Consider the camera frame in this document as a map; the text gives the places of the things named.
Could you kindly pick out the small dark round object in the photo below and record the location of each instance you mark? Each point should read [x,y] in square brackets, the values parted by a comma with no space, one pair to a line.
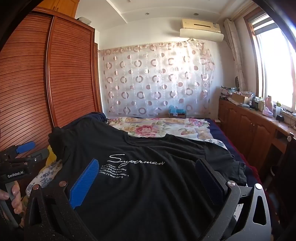
[237,81]

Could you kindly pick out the pile of papers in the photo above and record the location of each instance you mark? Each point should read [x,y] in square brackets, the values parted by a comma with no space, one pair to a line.
[226,92]

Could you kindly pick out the pink floral quilt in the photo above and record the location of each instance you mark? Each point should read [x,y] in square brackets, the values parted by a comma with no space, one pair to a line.
[148,129]

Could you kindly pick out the white air conditioner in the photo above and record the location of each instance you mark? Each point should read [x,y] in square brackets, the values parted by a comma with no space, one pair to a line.
[201,35]

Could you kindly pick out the yellow cloth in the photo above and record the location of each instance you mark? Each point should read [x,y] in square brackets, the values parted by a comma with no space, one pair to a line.
[51,157]

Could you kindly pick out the long wooden cabinet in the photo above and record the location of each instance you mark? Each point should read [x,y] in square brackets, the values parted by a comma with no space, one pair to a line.
[249,129]

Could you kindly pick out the sheer circle-patterned curtain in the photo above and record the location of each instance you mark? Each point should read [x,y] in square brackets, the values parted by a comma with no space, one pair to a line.
[150,81]

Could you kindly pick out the beige air conditioner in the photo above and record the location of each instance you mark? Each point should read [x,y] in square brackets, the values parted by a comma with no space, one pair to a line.
[201,24]

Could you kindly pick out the white box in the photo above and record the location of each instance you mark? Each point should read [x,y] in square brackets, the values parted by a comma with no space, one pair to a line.
[83,20]

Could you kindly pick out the dark wooden chair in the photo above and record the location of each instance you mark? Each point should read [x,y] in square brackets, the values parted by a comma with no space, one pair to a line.
[286,173]

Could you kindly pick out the blue plastic item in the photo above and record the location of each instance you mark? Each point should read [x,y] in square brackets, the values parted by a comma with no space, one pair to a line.
[177,111]

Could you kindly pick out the pink plastic bag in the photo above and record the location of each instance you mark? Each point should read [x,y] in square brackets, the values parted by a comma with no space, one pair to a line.
[267,107]

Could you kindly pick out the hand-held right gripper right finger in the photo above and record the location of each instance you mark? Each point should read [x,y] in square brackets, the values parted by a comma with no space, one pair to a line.
[208,183]

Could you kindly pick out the white jar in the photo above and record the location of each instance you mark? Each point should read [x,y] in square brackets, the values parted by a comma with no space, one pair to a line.
[261,104]

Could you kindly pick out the floral window curtain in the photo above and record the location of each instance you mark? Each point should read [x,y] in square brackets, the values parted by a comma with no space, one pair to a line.
[235,53]

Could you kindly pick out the wooden slatted wardrobe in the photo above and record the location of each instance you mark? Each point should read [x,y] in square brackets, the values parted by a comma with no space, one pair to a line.
[69,69]

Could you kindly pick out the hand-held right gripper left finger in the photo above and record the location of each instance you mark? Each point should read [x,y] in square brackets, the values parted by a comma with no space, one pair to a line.
[83,182]

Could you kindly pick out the navy folded garment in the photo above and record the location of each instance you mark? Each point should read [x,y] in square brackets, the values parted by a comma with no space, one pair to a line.
[94,117]

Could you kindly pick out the black printed t-shirt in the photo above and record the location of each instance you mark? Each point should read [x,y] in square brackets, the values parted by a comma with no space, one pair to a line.
[138,197]

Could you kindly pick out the wooden framed window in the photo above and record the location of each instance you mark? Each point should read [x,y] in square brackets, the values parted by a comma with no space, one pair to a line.
[277,69]

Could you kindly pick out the navy blanket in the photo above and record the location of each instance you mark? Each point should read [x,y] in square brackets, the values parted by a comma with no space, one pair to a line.
[231,143]

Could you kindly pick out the cardboard box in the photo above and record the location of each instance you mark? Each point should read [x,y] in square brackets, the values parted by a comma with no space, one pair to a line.
[239,97]

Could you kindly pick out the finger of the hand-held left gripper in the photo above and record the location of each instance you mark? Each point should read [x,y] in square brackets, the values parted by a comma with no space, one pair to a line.
[25,147]
[39,155]

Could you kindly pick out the person's left hand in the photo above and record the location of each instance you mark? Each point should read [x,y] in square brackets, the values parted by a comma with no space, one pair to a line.
[16,192]

